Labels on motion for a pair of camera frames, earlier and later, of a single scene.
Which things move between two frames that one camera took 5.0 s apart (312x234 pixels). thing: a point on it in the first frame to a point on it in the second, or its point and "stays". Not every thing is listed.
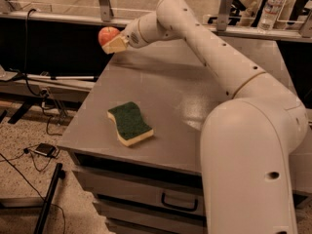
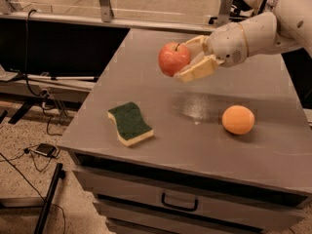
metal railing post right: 225,7 stays
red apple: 105,34 to 173,58
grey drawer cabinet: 135,136 stays
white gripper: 133,33 to 228,46
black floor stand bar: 59,173 stays
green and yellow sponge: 131,126 stays
